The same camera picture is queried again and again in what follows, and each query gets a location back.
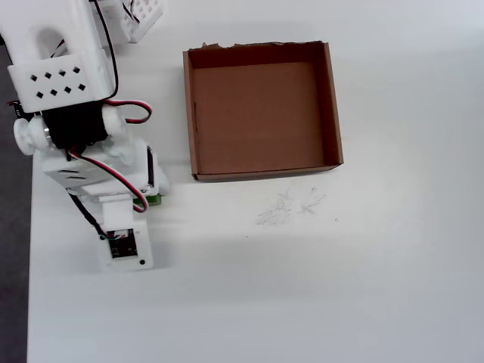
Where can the brown cardboard box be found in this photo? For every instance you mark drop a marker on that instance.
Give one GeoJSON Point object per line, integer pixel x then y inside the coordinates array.
{"type": "Point", "coordinates": [261, 121]}

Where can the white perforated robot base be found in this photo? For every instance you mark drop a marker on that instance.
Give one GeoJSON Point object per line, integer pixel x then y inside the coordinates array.
{"type": "Point", "coordinates": [145, 19]}

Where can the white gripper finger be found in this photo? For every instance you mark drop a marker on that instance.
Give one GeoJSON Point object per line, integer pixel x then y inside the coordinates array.
{"type": "Point", "coordinates": [162, 181]}

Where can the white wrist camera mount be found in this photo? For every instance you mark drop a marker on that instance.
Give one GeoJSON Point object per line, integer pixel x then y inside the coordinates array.
{"type": "Point", "coordinates": [125, 246]}

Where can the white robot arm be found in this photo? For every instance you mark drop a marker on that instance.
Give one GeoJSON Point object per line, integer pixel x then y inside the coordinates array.
{"type": "Point", "coordinates": [56, 56]}

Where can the green cube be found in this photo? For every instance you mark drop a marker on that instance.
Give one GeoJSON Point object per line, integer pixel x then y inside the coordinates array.
{"type": "Point", "coordinates": [153, 200]}

